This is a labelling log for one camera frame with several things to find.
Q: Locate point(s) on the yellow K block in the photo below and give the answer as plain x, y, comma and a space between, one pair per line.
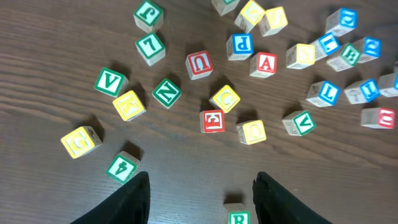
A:
129, 106

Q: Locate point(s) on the green Z block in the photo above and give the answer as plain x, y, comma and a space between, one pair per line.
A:
224, 6

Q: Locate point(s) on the blue d block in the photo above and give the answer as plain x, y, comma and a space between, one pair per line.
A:
369, 47
341, 22

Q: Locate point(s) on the yellow G block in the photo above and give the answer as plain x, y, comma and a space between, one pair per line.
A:
81, 141

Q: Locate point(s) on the yellow centre block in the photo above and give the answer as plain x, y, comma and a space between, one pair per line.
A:
300, 56

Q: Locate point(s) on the red u block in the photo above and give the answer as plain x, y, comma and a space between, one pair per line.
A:
199, 65
378, 118

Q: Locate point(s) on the blue 5 block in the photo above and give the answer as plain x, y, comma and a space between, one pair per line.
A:
388, 85

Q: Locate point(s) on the green J block left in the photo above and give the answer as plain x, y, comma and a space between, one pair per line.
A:
149, 17

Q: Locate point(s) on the red U block left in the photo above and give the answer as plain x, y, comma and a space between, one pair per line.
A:
199, 65

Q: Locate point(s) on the yellow S block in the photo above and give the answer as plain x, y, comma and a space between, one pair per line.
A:
249, 16

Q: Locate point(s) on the green R block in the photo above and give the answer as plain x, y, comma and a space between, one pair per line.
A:
236, 213

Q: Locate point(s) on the blue D block right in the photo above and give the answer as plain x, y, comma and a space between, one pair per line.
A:
369, 47

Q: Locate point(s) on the red E block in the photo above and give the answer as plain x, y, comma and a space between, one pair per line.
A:
212, 121

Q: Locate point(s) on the green 7 block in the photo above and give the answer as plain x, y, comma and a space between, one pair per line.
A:
151, 48

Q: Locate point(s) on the green B block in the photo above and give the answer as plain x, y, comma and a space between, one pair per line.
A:
345, 58

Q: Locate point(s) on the green N block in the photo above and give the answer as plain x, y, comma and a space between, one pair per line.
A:
167, 93

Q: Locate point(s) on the blue L block lower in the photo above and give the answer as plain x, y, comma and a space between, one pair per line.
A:
323, 94

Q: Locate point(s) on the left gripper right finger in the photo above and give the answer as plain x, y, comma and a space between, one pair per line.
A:
275, 204

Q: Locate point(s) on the blue P block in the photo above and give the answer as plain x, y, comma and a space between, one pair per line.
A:
239, 47

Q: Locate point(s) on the red A block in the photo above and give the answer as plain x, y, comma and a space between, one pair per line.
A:
263, 65

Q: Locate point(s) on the red U block right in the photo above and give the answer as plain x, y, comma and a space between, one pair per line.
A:
378, 118

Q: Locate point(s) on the yellow block top right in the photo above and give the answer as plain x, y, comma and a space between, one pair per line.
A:
274, 21

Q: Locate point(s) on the green v block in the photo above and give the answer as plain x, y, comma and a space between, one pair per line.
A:
111, 83
299, 123

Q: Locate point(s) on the yellow C block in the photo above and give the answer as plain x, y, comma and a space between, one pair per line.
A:
225, 99

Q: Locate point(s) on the green 4 block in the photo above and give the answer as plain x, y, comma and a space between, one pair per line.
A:
123, 167

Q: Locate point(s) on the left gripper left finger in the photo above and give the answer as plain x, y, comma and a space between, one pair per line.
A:
130, 204

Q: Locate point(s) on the blue D block top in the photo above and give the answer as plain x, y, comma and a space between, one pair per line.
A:
341, 22

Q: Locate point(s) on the blue I block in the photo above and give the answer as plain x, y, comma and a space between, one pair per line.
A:
364, 91

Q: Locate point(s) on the green V block left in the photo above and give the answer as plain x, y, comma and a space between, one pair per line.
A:
111, 83

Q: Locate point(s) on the green V block centre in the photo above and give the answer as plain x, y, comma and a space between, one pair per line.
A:
299, 123

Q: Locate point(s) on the yellow O block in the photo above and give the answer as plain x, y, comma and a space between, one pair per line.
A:
251, 132

